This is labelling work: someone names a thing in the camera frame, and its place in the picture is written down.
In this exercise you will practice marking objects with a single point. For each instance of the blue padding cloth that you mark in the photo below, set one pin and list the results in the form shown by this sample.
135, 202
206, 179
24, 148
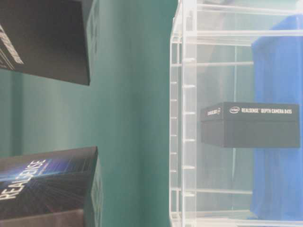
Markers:
278, 170

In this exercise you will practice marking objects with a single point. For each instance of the black realsense box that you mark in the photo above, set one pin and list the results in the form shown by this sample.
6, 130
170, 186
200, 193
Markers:
46, 38
51, 189
251, 125

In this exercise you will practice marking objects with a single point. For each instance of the green table cloth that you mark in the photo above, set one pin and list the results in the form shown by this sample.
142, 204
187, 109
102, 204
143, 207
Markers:
124, 112

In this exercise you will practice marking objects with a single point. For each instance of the clear plastic storage case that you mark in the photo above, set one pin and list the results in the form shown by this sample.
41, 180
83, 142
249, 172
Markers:
211, 61

